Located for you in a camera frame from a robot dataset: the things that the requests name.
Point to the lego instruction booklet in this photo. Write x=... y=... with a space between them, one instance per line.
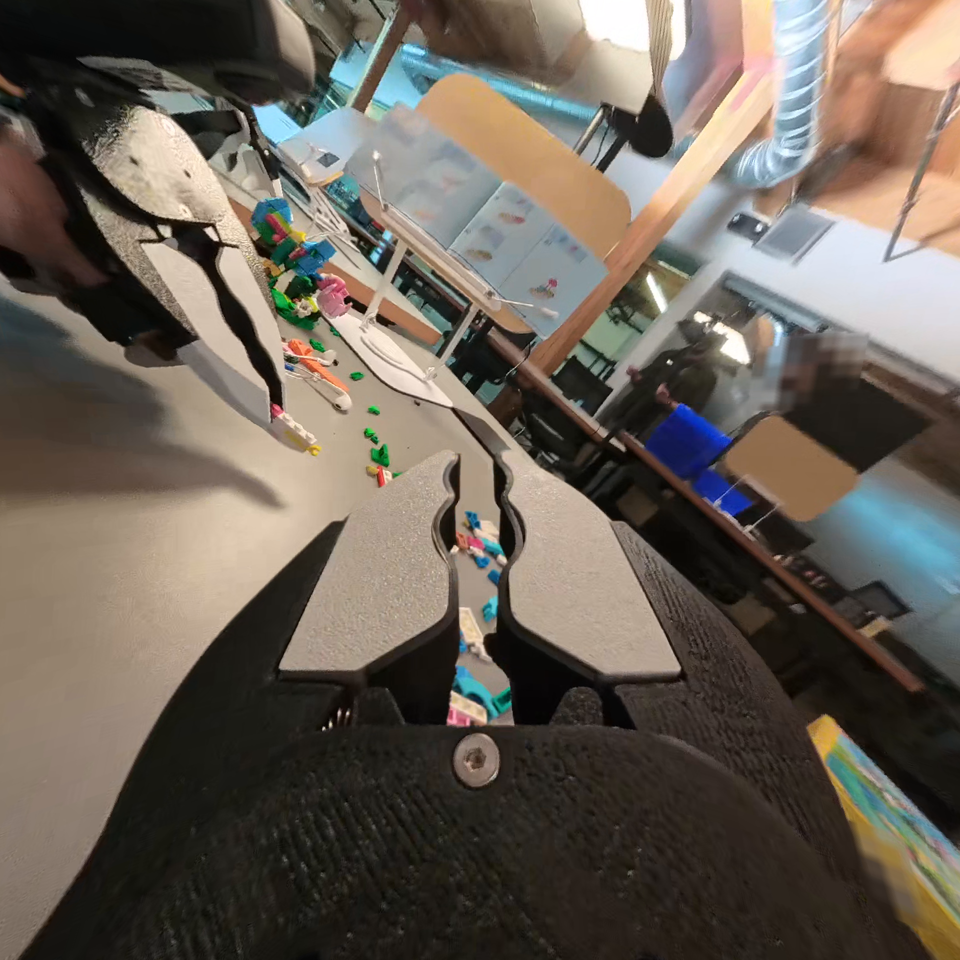
x=480 y=225

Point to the person's left hand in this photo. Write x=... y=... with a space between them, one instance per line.
x=37 y=217

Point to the black lamp head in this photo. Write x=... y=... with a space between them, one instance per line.
x=651 y=129

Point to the tan rounded wooden panel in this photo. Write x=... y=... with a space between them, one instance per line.
x=787 y=469
x=540 y=172

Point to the white rounded panel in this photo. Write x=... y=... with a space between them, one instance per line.
x=337 y=135

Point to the wall vent grille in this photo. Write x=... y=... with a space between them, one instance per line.
x=793 y=232

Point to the wooden post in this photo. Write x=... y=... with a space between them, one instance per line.
x=660 y=217

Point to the white booklet stand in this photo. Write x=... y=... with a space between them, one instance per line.
x=390 y=352

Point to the black office chair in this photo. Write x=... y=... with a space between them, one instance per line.
x=559 y=420

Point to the orange brick separator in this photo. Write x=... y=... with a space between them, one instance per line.
x=311 y=352

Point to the colourful lego build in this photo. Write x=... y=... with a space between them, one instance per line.
x=289 y=247

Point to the colourful lego box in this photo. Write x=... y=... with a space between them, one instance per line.
x=892 y=832

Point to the teal ventilation duct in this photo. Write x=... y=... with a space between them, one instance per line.
x=465 y=75

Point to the white and pink lego assembly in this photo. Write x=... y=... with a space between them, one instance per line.
x=294 y=431

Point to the silver ventilation duct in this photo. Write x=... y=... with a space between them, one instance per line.
x=799 y=90

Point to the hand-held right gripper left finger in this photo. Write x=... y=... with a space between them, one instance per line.
x=367 y=592

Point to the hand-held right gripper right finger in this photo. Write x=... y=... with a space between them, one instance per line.
x=589 y=600

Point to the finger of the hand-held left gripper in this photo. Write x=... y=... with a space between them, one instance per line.
x=210 y=337
x=253 y=307

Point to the blue storage bin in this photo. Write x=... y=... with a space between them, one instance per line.
x=686 y=442
x=720 y=487

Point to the pile of lego pieces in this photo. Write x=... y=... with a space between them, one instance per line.
x=474 y=541

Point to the red lego rod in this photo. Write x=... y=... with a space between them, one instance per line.
x=382 y=475

